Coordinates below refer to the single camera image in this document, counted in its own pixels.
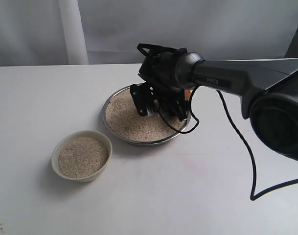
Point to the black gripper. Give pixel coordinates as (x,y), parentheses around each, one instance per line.
(160,70)

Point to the brown wooden cup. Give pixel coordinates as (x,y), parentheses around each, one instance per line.
(187,94)

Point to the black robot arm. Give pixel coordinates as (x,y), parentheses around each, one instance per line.
(268,90)

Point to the steel plate of rice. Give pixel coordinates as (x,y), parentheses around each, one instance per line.
(121,119)

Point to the white bowl of rice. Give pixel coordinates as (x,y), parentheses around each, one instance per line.
(82,156)

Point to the white backdrop curtain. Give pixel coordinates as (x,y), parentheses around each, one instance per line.
(81,32)

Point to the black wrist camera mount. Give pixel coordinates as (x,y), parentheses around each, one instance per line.
(154,51)

